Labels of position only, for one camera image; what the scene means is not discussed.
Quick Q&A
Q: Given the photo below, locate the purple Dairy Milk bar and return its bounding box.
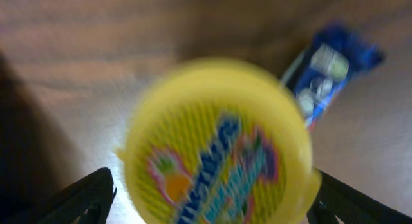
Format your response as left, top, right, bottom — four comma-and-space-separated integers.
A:
281, 23, 384, 127

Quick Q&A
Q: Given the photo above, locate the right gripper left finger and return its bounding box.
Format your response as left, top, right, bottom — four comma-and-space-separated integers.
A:
6, 167, 117, 224

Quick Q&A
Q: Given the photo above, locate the yellow round candy tub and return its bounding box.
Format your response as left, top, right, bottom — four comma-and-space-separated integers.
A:
117, 58, 321, 223

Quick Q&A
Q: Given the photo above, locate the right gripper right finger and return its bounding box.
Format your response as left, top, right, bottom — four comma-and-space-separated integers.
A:
306, 172, 411, 224

